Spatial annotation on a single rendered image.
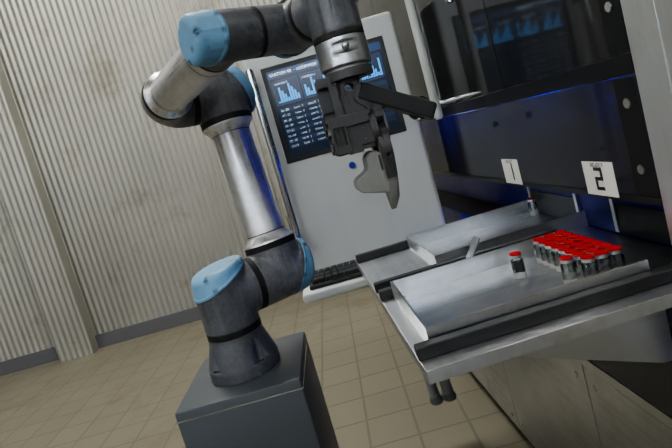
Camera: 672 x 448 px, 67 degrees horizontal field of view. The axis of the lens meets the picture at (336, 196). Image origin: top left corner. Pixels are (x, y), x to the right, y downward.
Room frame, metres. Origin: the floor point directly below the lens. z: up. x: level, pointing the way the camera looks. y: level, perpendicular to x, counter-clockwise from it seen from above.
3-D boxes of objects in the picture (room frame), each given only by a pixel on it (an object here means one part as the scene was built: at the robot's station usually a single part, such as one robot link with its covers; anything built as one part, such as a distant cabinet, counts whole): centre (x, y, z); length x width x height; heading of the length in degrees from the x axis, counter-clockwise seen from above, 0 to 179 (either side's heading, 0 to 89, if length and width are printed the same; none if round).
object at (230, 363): (1.04, 0.28, 0.84); 0.15 x 0.15 x 0.10
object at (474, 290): (0.83, -0.23, 0.90); 0.34 x 0.26 x 0.04; 94
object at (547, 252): (0.83, -0.34, 0.90); 0.18 x 0.02 x 0.05; 3
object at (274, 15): (0.82, 0.00, 1.39); 0.11 x 0.11 x 0.08; 33
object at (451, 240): (1.17, -0.33, 0.90); 0.34 x 0.26 x 0.04; 94
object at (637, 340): (0.75, -0.27, 0.79); 0.34 x 0.03 x 0.13; 94
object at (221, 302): (1.05, 0.28, 0.96); 0.13 x 0.12 x 0.14; 123
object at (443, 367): (1.00, -0.27, 0.87); 0.70 x 0.48 x 0.02; 4
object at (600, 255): (0.83, -0.36, 0.90); 0.18 x 0.02 x 0.05; 4
